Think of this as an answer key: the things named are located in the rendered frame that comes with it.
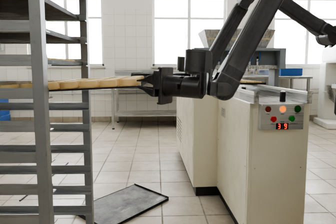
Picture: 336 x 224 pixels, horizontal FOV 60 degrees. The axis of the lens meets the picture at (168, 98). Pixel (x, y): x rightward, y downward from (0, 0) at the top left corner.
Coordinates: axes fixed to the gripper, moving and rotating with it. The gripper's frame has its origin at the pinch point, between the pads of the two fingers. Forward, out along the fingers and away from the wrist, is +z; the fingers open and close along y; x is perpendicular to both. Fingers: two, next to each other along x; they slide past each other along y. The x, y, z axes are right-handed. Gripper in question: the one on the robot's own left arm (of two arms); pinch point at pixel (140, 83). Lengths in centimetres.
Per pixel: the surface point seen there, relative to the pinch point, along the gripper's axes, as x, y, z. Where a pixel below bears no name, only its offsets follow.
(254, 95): -84, -9, -15
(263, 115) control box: -87, -19, -19
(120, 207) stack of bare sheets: -90, -98, 77
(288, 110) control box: -95, -16, -31
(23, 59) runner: 20.5, 6.0, 23.9
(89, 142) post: -19, -28, 38
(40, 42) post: 20.1, 10.5, 17.2
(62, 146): -14, -30, 48
